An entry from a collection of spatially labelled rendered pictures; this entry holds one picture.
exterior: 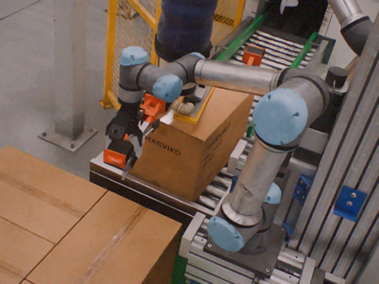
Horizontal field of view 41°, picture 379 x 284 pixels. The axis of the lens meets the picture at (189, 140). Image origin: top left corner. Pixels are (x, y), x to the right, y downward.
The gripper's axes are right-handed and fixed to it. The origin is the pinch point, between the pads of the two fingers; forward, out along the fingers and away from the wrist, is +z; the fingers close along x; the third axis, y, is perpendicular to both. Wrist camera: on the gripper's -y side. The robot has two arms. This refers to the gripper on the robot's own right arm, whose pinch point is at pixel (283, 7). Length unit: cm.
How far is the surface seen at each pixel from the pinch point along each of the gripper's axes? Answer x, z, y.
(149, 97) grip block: -48, 28, -32
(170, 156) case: -21, 73, -29
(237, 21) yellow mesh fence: 203, 98, -65
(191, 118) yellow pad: -33, 41, -19
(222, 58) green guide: 115, 89, -48
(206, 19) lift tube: -22.7, 4.1, -23.0
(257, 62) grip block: 10.3, 31.0, -6.5
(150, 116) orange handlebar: -57, 30, -27
